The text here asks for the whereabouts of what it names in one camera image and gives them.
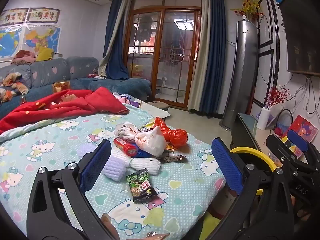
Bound grey stool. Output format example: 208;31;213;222
147;101;169;109

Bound small orange wrapper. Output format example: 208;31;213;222
164;142;180;152

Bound white orange plastic bag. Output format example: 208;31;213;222
134;126;167;157

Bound red blanket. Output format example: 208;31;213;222
0;87;129;134

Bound silver tower air conditioner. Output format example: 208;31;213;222
219;20;259;130

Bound yellow country wall map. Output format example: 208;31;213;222
24;26;62;54

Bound orange patterned clothes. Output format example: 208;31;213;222
0;72;29;103

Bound small lavender foam net sleeve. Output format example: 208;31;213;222
77;144;100;159

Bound yellow pillow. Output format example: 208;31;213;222
37;46;55;61

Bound black cable loop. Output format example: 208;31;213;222
276;109;293;130

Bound yellow cardboard box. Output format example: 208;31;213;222
130;64;145;78

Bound person's left hand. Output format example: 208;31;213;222
101;213;171;240

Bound large lavender foam net sleeve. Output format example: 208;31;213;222
101;147;132;182

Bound person's right hand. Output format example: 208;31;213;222
291;196;312;220

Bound pink red clothes pile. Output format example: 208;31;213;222
11;50;37;65

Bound blue curtain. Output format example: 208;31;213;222
191;0;227;117
104;0;130;80

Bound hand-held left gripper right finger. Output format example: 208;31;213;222
211;137;296;240

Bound blue heart pattern sofa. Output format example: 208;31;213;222
0;56;152;119

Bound white vase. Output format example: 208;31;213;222
256;107;272;130

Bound yellow red artificial flowers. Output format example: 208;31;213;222
230;0;263;20

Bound white top coffee table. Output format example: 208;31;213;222
130;100;172;120

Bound pink purple clothes pile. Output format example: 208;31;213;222
112;92;140;108

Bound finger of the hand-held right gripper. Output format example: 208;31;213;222
287;130;320;160
266;134;304;167

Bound green snack wrapper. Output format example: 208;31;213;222
126;169;158;203

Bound colourful children's book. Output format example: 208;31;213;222
281;115;317;159

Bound red snack can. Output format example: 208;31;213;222
113;137;139;157

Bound cartoon cat printed blanket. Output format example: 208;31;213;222
0;106;227;240

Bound world wall map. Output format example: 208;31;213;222
0;26;25;60

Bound yellow rim trash bin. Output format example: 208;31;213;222
207;147;275;220

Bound dark brown wrapper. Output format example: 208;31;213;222
160;154;187;164

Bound white foam net bundle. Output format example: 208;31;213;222
129;157;162;177

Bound white printed plastic bag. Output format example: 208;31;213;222
114;121;143;140

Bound wooden sliding glass door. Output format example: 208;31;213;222
124;0;203;108

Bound red plastic bag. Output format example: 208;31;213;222
154;117;188;147

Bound framed embroidery picture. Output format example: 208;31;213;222
26;7;60;24
0;9;29;26

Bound wall mounted television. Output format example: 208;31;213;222
276;0;320;78

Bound dark television cabinet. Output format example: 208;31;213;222
230;112;308;165

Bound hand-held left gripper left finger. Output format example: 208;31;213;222
26;139;118;240

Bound gold gift box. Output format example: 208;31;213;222
52;81;70;93

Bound yellow-green cloth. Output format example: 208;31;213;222
200;215;225;240

